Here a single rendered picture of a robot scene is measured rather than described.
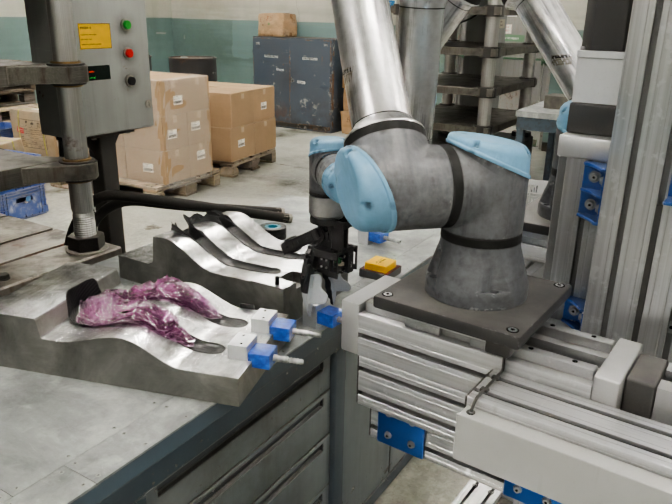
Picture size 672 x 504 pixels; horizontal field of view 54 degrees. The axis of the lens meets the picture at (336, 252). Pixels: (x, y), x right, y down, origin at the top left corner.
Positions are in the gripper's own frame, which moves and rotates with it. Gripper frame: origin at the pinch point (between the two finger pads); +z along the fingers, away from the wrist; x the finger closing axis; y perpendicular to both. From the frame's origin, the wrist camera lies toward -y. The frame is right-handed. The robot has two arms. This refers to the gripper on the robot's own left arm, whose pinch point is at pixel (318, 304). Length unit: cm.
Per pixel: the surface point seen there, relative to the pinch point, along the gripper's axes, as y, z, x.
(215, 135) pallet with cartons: -358, 47, 314
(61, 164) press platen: -82, -19, -5
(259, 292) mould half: -10.6, -2.1, -6.6
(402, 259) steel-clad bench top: -6.4, 4.6, 45.4
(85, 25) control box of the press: -93, -53, 14
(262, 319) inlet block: 0.8, -3.5, -18.2
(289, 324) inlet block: 4.4, -2.3, -14.7
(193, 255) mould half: -30.1, -6.0, -7.0
